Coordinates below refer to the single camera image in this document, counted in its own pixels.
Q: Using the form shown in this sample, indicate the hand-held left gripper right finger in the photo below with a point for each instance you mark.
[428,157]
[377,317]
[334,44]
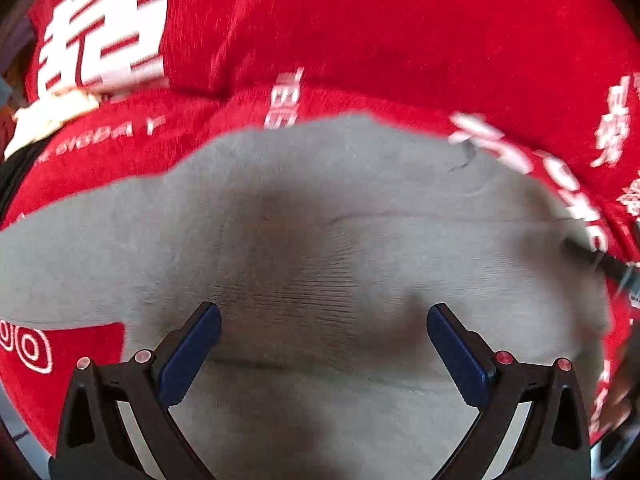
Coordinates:
[457,350]

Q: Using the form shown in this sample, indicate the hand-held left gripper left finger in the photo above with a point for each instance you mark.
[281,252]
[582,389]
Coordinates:
[192,347]

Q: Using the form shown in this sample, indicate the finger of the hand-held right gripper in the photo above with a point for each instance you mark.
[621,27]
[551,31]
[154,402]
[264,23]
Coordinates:
[605,261]

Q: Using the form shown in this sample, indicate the grey small garment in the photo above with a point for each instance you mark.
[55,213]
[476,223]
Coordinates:
[320,200]

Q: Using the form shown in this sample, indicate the black cloth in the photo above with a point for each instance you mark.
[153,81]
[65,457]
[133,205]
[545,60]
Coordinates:
[12,175]

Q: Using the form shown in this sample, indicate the cream cloth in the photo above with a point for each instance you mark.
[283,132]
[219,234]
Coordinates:
[45,112]

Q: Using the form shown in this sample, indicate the red printed blanket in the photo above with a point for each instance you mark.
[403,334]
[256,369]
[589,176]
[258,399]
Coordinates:
[400,35]

